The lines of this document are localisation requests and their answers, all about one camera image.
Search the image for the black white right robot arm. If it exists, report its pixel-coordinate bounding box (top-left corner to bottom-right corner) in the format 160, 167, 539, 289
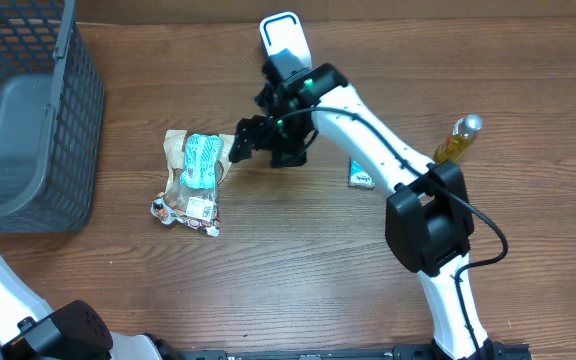
229, 49, 489, 359

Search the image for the small teal white box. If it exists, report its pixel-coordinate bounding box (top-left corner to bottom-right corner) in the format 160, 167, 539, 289
348, 158, 375, 189

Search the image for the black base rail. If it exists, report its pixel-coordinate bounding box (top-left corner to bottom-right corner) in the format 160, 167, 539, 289
179, 342, 533, 360

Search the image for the grey plastic shopping basket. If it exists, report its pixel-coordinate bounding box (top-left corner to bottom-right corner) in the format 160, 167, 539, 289
0, 0, 105, 233

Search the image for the teal wet wipes pack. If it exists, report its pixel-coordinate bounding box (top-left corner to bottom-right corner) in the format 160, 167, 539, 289
180, 134, 224, 190

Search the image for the white barcode scanner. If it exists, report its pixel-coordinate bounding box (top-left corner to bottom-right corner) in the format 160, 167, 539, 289
259, 11, 312, 68

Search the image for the yellow liquid bottle silver cap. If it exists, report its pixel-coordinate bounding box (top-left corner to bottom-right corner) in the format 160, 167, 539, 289
433, 114, 483, 163

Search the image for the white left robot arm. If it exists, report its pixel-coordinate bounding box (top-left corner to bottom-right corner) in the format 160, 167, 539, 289
0, 255, 182, 360

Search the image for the brown snack bag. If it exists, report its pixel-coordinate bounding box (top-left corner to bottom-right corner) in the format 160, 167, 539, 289
150, 130, 234, 237

